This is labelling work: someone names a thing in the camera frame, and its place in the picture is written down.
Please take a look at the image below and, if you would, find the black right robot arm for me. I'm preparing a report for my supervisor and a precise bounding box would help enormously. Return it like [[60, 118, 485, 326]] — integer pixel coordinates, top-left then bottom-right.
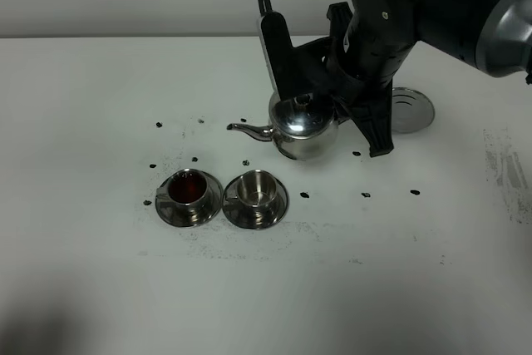
[[328, 0, 531, 157]]

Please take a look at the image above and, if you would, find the steel teapot saucer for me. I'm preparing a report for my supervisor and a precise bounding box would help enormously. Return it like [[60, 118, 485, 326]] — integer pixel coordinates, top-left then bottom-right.
[[392, 87, 436, 134]]

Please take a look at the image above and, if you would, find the stainless steel teapot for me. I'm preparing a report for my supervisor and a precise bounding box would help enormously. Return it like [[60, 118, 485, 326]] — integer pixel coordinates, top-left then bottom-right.
[[227, 93, 339, 160]]

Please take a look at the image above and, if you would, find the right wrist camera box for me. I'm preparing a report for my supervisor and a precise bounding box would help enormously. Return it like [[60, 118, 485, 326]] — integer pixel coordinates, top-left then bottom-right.
[[259, 12, 333, 101]]

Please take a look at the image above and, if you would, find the right stainless steel teacup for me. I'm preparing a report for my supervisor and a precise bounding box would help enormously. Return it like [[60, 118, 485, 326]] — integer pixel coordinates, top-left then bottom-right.
[[224, 170, 278, 209]]

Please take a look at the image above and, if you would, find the stainless steel saucer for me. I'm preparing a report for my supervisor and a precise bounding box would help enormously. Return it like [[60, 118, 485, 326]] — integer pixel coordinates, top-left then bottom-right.
[[155, 170, 223, 228], [222, 176, 289, 230]]

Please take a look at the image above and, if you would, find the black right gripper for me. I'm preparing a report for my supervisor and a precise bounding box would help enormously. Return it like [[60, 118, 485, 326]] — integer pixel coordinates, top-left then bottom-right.
[[326, 2, 416, 157]]

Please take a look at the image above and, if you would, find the stainless steel teacup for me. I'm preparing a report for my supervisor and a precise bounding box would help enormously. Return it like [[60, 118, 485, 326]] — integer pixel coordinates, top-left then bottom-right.
[[158, 169, 209, 205], [224, 170, 278, 209]]

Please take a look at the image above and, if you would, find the left stainless steel teacup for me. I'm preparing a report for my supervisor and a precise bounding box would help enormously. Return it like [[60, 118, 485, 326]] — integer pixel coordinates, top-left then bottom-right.
[[158, 169, 209, 205]]

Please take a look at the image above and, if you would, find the right stainless steel saucer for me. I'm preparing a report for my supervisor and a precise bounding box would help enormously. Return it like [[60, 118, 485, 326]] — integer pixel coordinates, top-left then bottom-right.
[[222, 176, 289, 230]]

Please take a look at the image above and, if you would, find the left stainless steel saucer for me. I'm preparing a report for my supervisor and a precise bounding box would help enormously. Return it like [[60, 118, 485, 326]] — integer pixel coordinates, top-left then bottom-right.
[[155, 170, 223, 228]]

